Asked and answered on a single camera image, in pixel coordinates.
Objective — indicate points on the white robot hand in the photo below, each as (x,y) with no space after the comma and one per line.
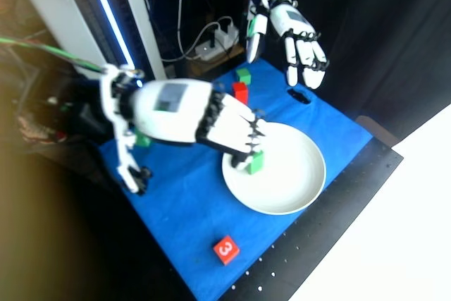
(290,20)
(169,110)

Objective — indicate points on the green cube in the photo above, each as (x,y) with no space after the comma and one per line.
(142,140)
(243,76)
(257,163)

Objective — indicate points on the white round plate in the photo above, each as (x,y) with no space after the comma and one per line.
(289,174)

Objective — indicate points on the white power strip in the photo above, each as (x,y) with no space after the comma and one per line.
(227,36)

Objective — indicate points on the blue cloth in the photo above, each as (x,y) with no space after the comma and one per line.
(176,202)

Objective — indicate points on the black curtain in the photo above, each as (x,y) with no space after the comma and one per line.
(387,33)

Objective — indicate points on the white computer tower, blue light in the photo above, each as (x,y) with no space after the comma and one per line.
(70,26)

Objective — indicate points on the red cube with number three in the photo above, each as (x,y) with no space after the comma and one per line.
(225,250)

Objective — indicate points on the black perforated board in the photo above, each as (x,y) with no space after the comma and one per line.
(317,244)

